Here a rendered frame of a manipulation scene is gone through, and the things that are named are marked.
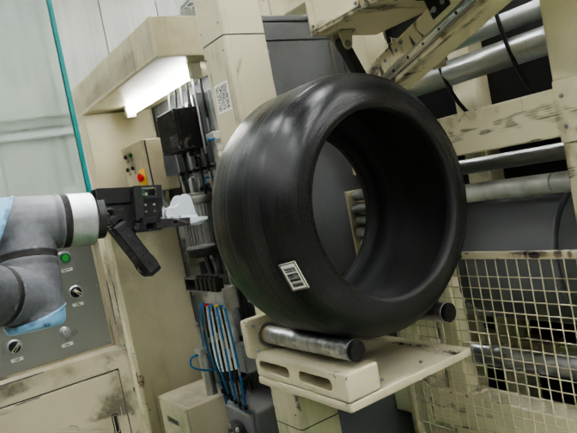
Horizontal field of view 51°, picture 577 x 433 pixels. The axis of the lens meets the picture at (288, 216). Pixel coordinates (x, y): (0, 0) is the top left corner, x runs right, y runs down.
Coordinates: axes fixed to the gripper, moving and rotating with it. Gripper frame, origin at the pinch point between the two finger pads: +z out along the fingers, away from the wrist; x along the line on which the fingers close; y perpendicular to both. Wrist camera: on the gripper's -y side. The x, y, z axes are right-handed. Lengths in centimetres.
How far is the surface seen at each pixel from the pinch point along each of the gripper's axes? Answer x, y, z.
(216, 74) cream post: 34, 39, 24
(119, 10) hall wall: 890, 393, 304
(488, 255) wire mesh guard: -9, -14, 72
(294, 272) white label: -11.2, -11.2, 13.0
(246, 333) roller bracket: 24.3, -27.5, 20.9
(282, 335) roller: 14.1, -27.7, 24.9
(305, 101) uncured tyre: -9.5, 21.8, 20.4
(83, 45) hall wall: 895, 330, 239
